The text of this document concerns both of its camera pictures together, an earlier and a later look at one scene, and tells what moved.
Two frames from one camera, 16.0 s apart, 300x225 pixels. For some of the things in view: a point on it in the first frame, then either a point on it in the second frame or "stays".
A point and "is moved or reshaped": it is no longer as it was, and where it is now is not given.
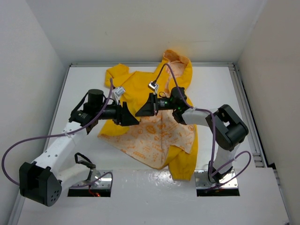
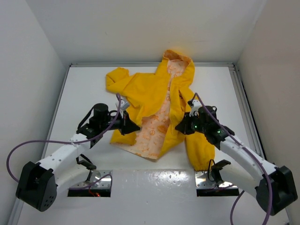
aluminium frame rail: x=250 y=122 stays
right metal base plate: x=203 y=181 stays
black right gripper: x=147 y=109 -> x=183 y=126
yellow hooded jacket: x=160 y=141 is moved or reshaped
